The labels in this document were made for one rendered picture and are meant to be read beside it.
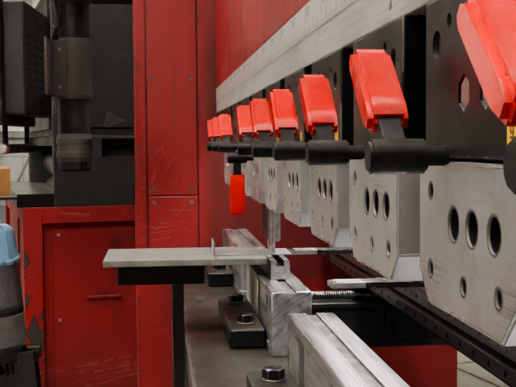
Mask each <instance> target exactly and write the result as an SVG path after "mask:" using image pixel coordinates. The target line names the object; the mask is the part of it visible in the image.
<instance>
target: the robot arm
mask: <svg viewBox="0 0 516 387"><path fill-rule="evenodd" d="M19 260H20V255H19V252H18V250H17V244H16V239H15V231H14V230H13V228H12V227H11V226H10V225H8V224H5V223H0V387H41V375H40V367H39V360H38V359H40V358H41V357H42V351H41V346H27V347H26V345H25V343H26V342H27V335H26V327H25V311H24V306H23V298H22V284H21V276H20V269H19ZM4 369H5V370H4Z"/></svg>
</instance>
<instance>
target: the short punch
mask: <svg viewBox="0 0 516 387"><path fill-rule="evenodd" d="M262 234H263V235H264V236H265V238H267V247H268V248H269V249H271V250H272V251H273V252H274V253H276V241H280V240H281V234H280V213H275V212H273V211H272V210H270V209H268V208H267V207H266V206H265V204H264V203H262Z"/></svg>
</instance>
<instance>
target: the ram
mask: <svg viewBox="0 0 516 387"><path fill-rule="evenodd" d="M309 1H310V0H216V78H217V88H218V87H219V86H220V85H221V84H222V83H223V82H224V81H225V80H226V79H228V77H229V76H231V74H232V73H234V72H235V70H236V69H238V68H239V67H240V66H241V65H242V64H243V63H244V62H245V61H246V60H247V59H248V58H249V57H250V56H252V55H253V54H254V53H255V52H256V51H257V50H258V49H259V48H260V47H261V46H262V45H264V44H265V43H266V42H267V41H268V40H269V39H270V38H271V37H272V36H273V35H274V34H275V33H276V32H278V31H279V30H280V29H281V28H282V27H283V26H284V25H285V24H286V23H287V22H288V21H289V20H290V19H291V18H292V17H293V16H294V15H295V14H296V13H297V12H298V11H299V10H300V9H301V8H303V7H304V6H305V5H306V4H307V3H308V2H309ZM433 1H434V0H356V1H354V2H353V3H352V4H351V5H349V6H348V7H346V8H345V9H343V10H342V11H341V12H340V13H338V14H337V15H335V16H334V17H332V18H331V19H330V20H328V21H327V22H326V23H324V24H323V25H321V26H320V27H318V28H317V29H316V30H315V31H313V32H312V33H310V34H309V35H307V36H306V37H305V38H304V39H302V40H301V41H299V42H298V43H296V44H295V45H294V46H292V47H291V48H290V49H288V50H287V51H285V52H284V53H282V54H281V55H280V56H279V57H277V58H276V59H274V60H273V61H271V62H270V63H269V64H268V65H266V66H265V67H263V68H262V69H260V70H259V71H258V72H257V73H255V74H254V75H252V76H251V77H249V78H248V79H246V80H245V81H244V82H243V83H241V84H240V85H238V86H237V87H235V88H234V89H233V90H232V91H230V92H229V93H227V94H226V95H224V96H223V97H222V98H221V99H219V100H218V101H217V113H218V114H221V113H225V109H226V108H228V107H229V106H232V105H233V104H235V103H237V102H239V101H242V100H243V99H245V98H248V97H249V96H252V94H255V93H256V92H258V91H261V90H263V89H266V88H267V87H269V86H270V85H271V84H274V83H276V82H278V81H280V80H284V79H285V78H286V77H288V76H290V75H291V74H293V73H295V72H297V71H299V70H301V69H303V68H311V67H312V63H314V62H316V61H318V60H320V59H322V58H324V57H326V56H328V55H330V54H332V53H333V52H335V51H338V50H339V49H341V48H353V43H354V41H357V40H359V39H360V38H363V37H365V36H367V35H369V34H371V33H373V32H374V31H376V30H378V29H380V28H382V27H384V26H386V25H388V24H390V23H392V22H394V21H395V20H397V19H399V18H401V17H403V16H426V6H427V4H428V3H430V2H433Z"/></svg>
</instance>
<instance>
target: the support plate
mask: <svg viewBox="0 0 516 387"><path fill-rule="evenodd" d="M222 249H257V248H256V247H255V246H238V247H215V250H222ZM217 259H218V260H215V258H214V256H213V254H212V252H211V250H210V248H209V247H194V248H152V249H109V250H108V252H107V254H106V256H105V258H104V261H103V267H142V266H219V265H257V264H267V258H266V257H265V256H264V255H262V256H217Z"/></svg>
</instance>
